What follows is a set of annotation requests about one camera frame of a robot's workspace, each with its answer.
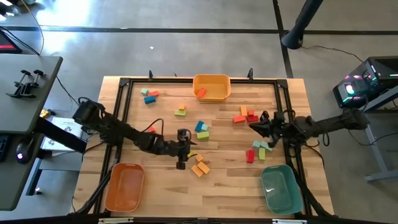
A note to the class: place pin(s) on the black computer tower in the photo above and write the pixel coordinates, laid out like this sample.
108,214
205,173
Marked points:
382,71

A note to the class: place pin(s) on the teal wooden block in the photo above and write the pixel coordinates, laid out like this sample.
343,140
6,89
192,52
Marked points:
266,145

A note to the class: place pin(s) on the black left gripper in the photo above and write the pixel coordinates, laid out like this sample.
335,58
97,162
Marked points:
180,149

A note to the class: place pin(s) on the small yellow object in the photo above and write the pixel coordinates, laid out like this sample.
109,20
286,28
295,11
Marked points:
44,113

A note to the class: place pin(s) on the white booklet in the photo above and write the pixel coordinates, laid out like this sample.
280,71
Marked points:
68,126

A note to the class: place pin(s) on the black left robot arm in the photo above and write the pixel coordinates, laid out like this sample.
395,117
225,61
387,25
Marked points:
130,134

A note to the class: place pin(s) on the silver metal bracket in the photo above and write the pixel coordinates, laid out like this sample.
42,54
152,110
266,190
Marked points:
116,220
289,221

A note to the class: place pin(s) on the orange plastic bin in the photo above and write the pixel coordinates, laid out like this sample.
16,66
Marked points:
124,189

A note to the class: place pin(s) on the short blue wooden block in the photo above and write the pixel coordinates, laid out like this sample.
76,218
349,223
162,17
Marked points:
199,126

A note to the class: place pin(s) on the black desk support beam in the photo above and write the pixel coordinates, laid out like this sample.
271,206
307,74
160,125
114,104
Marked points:
59,134

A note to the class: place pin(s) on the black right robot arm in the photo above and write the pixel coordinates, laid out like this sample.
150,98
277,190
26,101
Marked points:
326,126

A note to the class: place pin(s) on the teal plastic bin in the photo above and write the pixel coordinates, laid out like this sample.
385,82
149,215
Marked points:
281,189

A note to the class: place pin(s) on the long blue wooden block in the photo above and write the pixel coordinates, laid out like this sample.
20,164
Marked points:
149,99

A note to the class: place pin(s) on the black computer mouse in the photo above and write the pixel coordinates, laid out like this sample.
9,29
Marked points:
25,149

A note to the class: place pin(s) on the small orange-red cube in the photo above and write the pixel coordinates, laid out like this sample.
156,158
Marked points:
251,112

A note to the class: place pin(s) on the small orange cube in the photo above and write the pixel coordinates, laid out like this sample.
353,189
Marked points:
199,157
182,106

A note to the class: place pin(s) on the yellow plastic bin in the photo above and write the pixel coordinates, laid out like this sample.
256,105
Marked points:
217,87

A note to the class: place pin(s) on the grey desk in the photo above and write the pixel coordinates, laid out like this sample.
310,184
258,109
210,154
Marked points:
31,112

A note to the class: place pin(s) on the black frame clamp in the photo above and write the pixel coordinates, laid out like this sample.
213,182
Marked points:
250,73
150,74

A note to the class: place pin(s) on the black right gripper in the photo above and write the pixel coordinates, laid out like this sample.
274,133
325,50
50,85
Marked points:
276,129

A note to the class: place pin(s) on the grey side table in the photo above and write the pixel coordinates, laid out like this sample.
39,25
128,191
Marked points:
374,146

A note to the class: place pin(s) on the black keyboard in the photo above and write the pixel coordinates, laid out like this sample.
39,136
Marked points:
3,147

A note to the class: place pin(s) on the black aluminium table frame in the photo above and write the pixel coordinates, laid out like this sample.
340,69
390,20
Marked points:
161,81

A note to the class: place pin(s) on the green wooden block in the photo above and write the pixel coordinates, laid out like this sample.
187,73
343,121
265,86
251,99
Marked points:
202,135
262,153
180,112

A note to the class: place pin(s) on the black desk clamp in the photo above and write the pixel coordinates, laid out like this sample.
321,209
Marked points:
31,87
19,88

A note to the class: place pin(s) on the black monitor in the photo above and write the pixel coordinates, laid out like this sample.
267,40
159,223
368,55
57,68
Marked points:
7,43

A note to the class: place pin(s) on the black pole stand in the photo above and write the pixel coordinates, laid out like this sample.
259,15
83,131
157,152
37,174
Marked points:
300,25

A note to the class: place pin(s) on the thick orange wooden block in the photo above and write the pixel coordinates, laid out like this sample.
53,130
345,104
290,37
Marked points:
203,167

